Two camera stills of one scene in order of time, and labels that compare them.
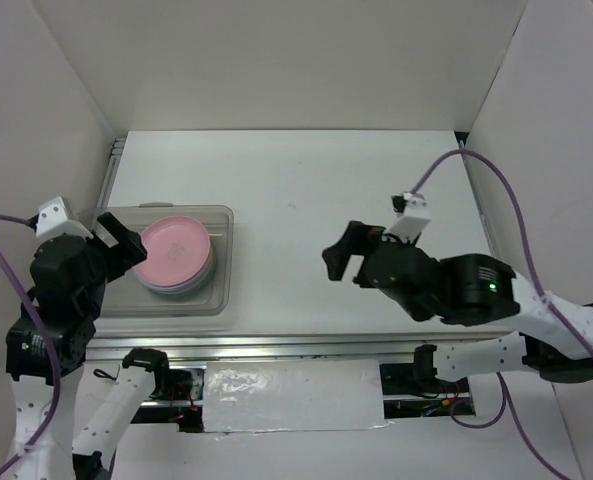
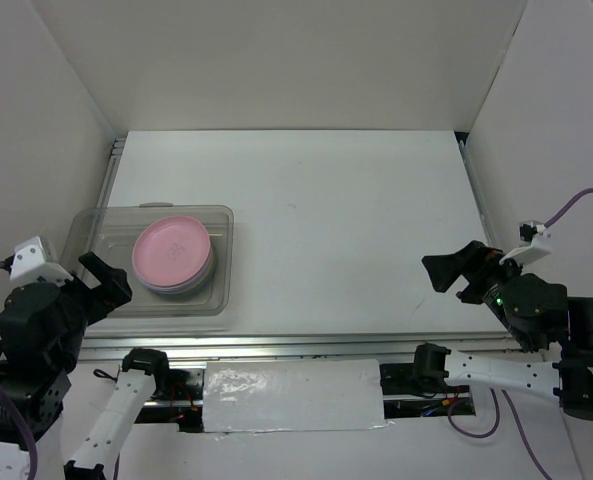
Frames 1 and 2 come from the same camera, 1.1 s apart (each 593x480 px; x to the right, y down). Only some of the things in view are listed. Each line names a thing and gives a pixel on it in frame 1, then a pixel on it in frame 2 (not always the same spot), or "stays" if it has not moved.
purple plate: [183, 289] stays
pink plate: [178, 252] stays
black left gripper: [129, 251] to [119, 289]
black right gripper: [357, 237] to [468, 261]
